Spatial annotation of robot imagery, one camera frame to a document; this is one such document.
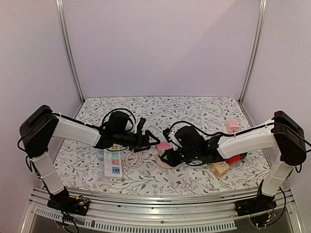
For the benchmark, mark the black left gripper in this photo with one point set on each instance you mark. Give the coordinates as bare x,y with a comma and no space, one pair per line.
140,144

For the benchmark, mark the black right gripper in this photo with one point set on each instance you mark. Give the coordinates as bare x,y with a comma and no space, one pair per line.
177,153

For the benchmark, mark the green usb plug adapter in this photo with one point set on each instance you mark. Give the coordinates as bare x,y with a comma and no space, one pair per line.
163,156

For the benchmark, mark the pink plug adapter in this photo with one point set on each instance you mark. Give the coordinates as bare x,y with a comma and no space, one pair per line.
163,146

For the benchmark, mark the long white power strip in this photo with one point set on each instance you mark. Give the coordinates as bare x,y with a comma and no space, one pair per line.
112,163

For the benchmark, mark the beige cube socket adapter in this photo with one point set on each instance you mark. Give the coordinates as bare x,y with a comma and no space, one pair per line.
219,169

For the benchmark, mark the red cube socket adapter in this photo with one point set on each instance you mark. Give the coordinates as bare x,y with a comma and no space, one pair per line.
233,159

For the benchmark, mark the pink cube socket adapter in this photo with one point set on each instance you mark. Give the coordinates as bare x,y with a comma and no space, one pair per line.
233,126

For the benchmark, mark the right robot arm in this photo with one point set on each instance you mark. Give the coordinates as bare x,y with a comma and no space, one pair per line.
281,132

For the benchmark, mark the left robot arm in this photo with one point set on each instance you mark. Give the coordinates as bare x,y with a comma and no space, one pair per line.
45,127

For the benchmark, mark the floral patterned table mat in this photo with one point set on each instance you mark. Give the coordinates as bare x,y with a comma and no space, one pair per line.
79,167

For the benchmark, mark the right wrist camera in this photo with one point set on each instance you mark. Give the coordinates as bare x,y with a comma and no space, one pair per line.
186,137

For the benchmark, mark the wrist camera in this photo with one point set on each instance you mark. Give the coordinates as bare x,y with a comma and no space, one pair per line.
186,137
121,122

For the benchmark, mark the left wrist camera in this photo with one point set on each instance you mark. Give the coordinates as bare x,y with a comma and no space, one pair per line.
121,122

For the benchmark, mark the aluminium front rail base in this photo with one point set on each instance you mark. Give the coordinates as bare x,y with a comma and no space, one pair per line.
202,213

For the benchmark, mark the left aluminium frame post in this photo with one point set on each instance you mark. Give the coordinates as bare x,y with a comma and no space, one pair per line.
68,51

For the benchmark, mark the aluminium frame post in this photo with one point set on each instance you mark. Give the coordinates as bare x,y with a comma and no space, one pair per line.
68,51
254,51

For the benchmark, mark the right aluminium frame post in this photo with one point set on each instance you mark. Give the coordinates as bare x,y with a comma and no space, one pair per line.
254,51

